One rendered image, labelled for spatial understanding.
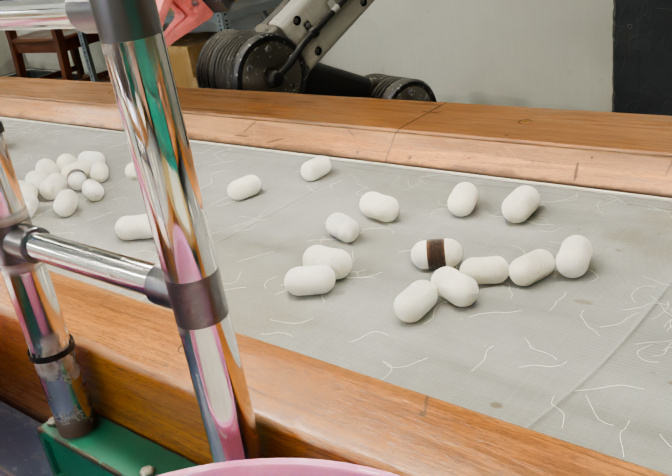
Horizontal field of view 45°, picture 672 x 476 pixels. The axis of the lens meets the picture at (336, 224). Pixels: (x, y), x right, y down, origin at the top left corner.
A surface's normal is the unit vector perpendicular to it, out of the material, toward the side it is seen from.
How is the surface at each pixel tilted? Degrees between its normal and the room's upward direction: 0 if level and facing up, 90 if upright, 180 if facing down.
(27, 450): 0
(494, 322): 0
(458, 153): 45
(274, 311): 0
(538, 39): 90
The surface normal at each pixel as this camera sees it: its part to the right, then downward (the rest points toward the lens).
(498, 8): -0.67, 0.39
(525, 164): -0.55, -0.36
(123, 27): 0.10, 0.38
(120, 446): -0.15, -0.91
